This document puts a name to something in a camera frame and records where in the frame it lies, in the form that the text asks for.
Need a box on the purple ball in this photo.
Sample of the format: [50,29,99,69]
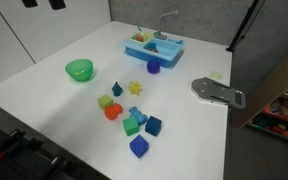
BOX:
[146,59,161,75]

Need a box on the grey toy faucet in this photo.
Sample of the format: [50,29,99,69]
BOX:
[154,9,180,41]

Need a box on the black pole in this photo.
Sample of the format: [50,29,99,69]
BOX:
[226,0,261,53]

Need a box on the royal blue cube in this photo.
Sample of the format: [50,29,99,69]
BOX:
[129,134,150,159]

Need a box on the yellow star toy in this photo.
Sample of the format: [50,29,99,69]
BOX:
[128,80,143,96]

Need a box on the light blue toy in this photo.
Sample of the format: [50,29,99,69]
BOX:
[128,105,149,126]

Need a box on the light blue toy sink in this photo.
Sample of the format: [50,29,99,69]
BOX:
[122,30,186,69]

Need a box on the black cabinet handle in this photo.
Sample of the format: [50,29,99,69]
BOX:
[21,0,39,9]
[48,0,67,11]

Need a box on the yellow-green sink tray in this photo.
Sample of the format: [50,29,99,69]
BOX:
[128,30,155,44]

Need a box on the wooden toy shelf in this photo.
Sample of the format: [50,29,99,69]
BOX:
[232,43,288,147]

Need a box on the teal tree toy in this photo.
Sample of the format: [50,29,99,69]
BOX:
[111,81,124,98]

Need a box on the green translucent bowl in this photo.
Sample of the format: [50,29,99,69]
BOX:
[64,58,95,83]

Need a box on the orange toy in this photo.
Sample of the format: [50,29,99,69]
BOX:
[104,102,124,121]

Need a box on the black clamp equipment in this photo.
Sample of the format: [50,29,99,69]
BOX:
[0,119,82,180]

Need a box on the light green cube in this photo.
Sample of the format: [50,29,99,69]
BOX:
[97,93,115,110]

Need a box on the navy blue cube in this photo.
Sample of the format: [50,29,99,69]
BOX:
[144,115,163,137]

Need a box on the small yellow-green flat piece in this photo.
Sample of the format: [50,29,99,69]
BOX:
[209,70,224,80]

